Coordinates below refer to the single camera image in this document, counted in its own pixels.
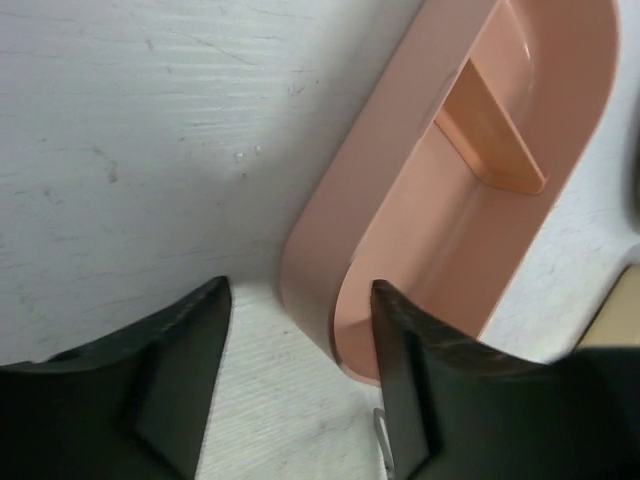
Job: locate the yellow lunch box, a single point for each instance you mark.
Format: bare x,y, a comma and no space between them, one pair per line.
617,321

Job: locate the pink lunch box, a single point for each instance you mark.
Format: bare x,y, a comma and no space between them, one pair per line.
451,168

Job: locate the metal tongs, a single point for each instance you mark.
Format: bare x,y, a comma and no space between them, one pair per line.
379,423

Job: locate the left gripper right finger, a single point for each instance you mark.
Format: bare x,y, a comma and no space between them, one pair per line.
457,408

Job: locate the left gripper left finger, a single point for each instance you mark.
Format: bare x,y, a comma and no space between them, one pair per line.
133,404

